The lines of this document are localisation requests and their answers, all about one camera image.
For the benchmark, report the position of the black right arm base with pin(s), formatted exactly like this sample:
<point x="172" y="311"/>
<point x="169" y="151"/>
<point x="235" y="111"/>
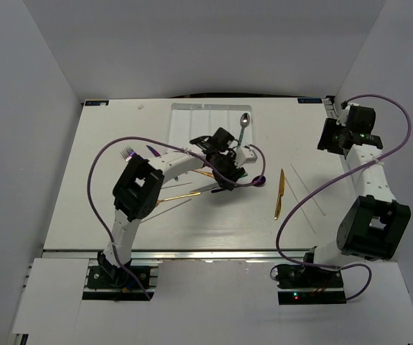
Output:
<point x="301" y="285"/>

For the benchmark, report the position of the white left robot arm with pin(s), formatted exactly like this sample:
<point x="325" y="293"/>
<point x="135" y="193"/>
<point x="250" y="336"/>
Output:
<point x="137" y="190"/>

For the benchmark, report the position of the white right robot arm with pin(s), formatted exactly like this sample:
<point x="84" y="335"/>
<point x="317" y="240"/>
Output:
<point x="375" y="223"/>

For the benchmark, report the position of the silver fork teal handle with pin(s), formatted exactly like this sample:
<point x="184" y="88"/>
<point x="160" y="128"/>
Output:
<point x="127" y="153"/>

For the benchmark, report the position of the gold ornate fork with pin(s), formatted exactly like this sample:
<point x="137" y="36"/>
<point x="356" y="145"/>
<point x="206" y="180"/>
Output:
<point x="207" y="174"/>

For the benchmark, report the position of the gold spoon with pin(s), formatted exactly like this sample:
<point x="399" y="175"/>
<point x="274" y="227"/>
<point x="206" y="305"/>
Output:
<point x="177" y="197"/>

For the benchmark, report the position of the silver spoon teal handle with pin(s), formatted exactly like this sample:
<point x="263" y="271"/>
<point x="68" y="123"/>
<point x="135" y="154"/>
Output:
<point x="244" y="122"/>

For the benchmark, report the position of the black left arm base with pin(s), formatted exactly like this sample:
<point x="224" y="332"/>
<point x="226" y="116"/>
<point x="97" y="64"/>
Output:
<point x="99" y="286"/>

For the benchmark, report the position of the purple iridescent knife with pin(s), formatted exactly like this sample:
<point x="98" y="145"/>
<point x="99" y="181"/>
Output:
<point x="153" y="151"/>

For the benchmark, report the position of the silver knife teal handle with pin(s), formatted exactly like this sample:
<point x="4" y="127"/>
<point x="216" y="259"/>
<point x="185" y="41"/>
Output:
<point x="206" y="188"/>

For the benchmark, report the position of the purple iridescent spoon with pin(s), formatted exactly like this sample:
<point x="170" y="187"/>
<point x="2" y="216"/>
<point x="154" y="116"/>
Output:
<point x="256" y="182"/>

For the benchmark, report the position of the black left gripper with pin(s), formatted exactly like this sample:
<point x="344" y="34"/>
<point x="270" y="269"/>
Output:
<point x="231" y="157"/>

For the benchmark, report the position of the white divided cutlery tray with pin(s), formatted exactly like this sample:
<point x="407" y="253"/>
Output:
<point x="192" y="120"/>

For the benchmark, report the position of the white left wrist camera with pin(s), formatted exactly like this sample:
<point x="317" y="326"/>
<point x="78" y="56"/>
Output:
<point x="243" y="156"/>

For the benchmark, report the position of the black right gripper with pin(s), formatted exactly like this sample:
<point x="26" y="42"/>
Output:
<point x="330" y="126"/>

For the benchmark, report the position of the gold knife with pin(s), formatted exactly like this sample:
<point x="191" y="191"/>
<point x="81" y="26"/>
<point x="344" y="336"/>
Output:
<point x="280" y="195"/>

